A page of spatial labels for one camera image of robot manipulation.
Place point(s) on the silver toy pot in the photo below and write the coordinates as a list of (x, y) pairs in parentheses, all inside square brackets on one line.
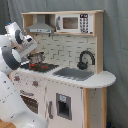
[(36, 58)]

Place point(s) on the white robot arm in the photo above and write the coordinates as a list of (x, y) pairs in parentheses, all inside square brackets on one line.
[(13, 46)]

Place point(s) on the wooden toy kitchen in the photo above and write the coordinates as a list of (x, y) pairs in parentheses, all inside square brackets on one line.
[(63, 50)]

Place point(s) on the grey toy sink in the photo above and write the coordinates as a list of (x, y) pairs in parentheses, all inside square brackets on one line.
[(74, 74)]

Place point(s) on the black toy faucet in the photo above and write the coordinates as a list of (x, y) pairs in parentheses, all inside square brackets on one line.
[(83, 62)]

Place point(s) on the black toy stovetop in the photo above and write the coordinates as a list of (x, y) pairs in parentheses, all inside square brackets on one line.
[(39, 67)]

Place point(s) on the right oven knob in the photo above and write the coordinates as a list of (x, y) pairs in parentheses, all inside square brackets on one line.
[(35, 83)]

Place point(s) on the oven knob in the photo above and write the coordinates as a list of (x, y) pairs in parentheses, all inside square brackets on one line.
[(17, 78), (35, 83)]

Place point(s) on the white cabinet door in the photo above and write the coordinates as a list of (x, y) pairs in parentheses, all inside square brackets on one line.
[(65, 106)]

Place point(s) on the toy microwave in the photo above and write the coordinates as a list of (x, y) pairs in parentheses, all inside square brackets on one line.
[(74, 23)]

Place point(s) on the grey range hood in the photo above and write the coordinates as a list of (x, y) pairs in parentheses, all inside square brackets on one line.
[(41, 24)]

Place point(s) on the toy oven door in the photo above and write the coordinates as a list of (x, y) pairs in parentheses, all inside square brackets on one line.
[(30, 100)]

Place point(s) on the left oven knob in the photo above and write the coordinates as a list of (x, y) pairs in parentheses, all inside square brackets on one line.
[(17, 78)]

